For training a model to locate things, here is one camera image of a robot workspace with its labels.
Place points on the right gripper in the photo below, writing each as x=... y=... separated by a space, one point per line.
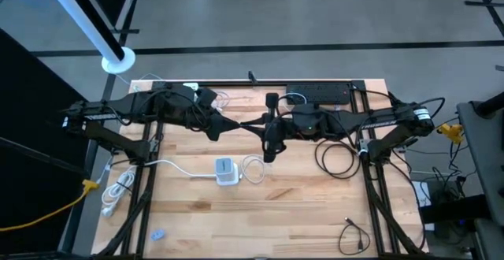
x=272 y=149

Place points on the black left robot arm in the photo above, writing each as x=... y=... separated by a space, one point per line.
x=98 y=112

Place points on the white tower power strip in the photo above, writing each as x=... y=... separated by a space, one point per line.
x=225 y=169

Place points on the yellow plug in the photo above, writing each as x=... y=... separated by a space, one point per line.
x=453 y=132

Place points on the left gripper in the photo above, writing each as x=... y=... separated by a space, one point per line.
x=210 y=126

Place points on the small blue plastic piece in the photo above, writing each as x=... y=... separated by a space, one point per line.
x=157 y=235

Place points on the white box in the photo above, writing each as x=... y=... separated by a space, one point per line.
x=423 y=201

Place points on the black stand base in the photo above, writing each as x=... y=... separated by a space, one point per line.
x=480 y=3

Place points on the black power strip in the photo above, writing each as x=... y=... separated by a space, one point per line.
x=323 y=93

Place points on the black rig frame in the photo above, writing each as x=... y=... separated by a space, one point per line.
x=236 y=83

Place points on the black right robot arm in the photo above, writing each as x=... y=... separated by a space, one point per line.
x=378 y=124

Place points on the small black clamp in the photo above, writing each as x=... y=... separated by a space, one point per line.
x=252 y=78

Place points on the white pole with round base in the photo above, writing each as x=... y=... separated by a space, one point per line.
x=118 y=61

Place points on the grey cart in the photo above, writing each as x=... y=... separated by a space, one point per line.
x=480 y=153

